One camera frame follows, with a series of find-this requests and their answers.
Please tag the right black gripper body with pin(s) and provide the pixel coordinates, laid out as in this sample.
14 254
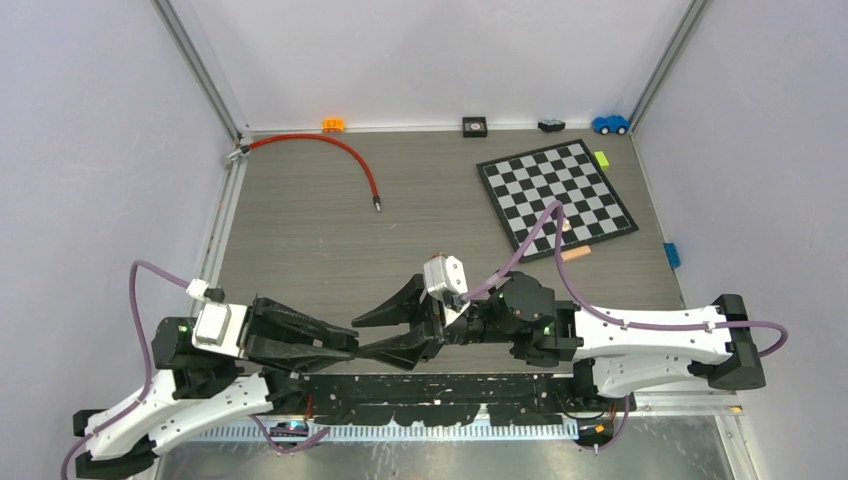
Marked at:
468 328

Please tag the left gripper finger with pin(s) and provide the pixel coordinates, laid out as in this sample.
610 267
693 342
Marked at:
329 335
299 358

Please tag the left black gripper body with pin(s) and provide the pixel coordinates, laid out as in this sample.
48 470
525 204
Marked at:
256 321

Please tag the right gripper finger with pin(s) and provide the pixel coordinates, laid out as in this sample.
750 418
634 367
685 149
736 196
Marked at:
404 351
401 308

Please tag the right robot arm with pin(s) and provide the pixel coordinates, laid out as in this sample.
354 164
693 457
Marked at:
612 352

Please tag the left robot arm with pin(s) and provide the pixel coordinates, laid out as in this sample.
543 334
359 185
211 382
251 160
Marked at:
228 362

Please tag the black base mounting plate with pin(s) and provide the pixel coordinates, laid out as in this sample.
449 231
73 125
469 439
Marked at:
440 400

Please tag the tan wooden block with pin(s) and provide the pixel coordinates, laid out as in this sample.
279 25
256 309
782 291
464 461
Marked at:
576 253

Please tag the black white chessboard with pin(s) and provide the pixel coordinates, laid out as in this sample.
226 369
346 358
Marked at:
521 186

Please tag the orange toy block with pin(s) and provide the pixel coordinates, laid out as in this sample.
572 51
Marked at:
333 125

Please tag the small black box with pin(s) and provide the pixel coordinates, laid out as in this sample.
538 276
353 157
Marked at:
474 127

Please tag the lime green block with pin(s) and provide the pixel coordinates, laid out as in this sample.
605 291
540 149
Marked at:
602 160

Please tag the blue toy brick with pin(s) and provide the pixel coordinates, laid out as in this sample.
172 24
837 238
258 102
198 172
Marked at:
672 255

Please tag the small black toy car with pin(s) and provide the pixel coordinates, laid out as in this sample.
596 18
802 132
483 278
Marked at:
551 125

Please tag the blue toy car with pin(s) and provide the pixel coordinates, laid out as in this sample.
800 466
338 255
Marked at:
611 124

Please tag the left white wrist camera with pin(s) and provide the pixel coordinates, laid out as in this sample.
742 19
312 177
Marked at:
212 323

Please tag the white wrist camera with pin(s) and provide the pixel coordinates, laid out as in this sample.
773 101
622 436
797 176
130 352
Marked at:
445 281
212 323

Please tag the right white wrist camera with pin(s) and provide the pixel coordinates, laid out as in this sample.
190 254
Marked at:
445 281

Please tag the aluminium front rail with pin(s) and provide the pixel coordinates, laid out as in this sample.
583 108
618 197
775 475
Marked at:
585 431

